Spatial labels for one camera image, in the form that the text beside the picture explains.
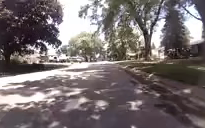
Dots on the grey asphalt road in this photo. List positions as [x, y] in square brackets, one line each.
[90, 90]

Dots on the grass lawn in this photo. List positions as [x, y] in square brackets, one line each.
[16, 68]

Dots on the dark conifer tree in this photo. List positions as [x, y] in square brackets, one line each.
[173, 30]

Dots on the building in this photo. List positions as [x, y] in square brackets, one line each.
[196, 48]

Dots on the pale concrete kerb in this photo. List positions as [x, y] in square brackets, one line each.
[176, 91]

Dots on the large dark tree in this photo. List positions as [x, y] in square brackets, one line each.
[20, 23]

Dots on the grass verge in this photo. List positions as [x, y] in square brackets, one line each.
[176, 71]

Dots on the light green tree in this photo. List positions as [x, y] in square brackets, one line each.
[85, 45]

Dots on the tall leaning tree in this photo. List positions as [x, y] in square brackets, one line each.
[136, 23]

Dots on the vehicle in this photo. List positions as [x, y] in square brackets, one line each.
[76, 59]

